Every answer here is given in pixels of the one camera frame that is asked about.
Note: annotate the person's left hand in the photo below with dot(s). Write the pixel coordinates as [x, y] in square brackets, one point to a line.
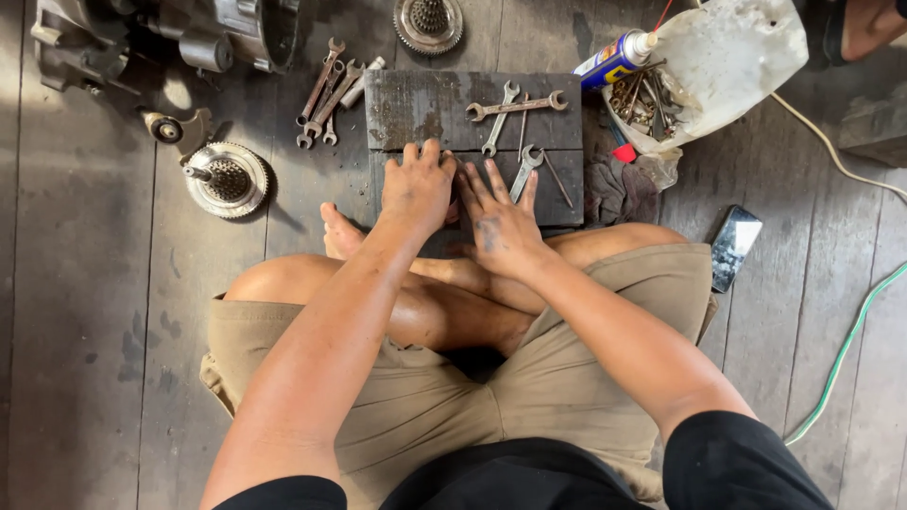
[414, 195]

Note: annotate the person's right hand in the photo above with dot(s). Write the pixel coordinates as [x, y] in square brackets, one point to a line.
[504, 234]

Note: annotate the short silver open-end wrench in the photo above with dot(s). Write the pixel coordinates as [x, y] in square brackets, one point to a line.
[524, 170]

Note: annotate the thin metal rod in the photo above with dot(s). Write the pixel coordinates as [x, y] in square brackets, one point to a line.
[523, 127]
[558, 181]

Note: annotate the person's bare foot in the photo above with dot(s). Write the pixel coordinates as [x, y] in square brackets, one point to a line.
[341, 232]

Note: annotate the dark wooden work block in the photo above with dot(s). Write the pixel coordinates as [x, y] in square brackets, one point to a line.
[425, 106]

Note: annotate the person's left leg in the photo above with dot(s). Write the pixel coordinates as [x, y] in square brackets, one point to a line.
[439, 311]

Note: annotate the person's leg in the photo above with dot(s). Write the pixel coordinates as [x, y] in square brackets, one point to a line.
[609, 237]
[439, 311]

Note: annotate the person's right leg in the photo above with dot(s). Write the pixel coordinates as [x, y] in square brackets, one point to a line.
[609, 237]

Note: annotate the small open-end wrench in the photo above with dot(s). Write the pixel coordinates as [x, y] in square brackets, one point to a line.
[330, 131]

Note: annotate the dark greasy rag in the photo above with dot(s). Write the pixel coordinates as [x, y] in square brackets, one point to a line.
[616, 191]

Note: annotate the grey open-end wrench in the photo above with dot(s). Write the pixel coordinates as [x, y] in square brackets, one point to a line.
[333, 106]

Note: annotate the silver socket tube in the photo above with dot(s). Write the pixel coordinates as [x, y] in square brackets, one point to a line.
[361, 83]

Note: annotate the long rusty open-end wrench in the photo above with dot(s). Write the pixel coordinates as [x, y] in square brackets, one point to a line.
[517, 106]

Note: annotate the dark combination wrench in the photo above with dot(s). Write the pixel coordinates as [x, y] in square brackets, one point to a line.
[326, 96]

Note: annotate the khaki shorts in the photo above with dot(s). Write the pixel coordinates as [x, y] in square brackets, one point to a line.
[567, 382]

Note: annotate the clear plastic bag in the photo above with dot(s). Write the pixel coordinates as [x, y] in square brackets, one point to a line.
[659, 168]

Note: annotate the round clutch gear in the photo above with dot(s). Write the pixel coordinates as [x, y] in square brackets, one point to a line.
[429, 25]

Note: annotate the clutch basket with shaft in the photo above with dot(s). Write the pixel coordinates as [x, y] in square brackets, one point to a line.
[227, 181]

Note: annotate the heap of bolts and tools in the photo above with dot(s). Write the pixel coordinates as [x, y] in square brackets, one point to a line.
[645, 103]

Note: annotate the blue yellow spray can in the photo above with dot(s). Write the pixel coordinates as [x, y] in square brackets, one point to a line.
[613, 62]

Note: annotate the black smartphone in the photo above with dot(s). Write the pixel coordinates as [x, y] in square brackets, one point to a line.
[735, 248]

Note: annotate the black shirt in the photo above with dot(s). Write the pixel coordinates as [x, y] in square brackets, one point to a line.
[510, 474]

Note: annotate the grey engine casing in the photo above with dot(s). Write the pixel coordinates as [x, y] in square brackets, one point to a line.
[234, 32]

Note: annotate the small metal lever part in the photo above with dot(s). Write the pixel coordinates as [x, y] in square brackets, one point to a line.
[177, 131]

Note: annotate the cut white plastic jug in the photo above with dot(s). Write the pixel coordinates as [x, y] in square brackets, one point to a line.
[730, 64]

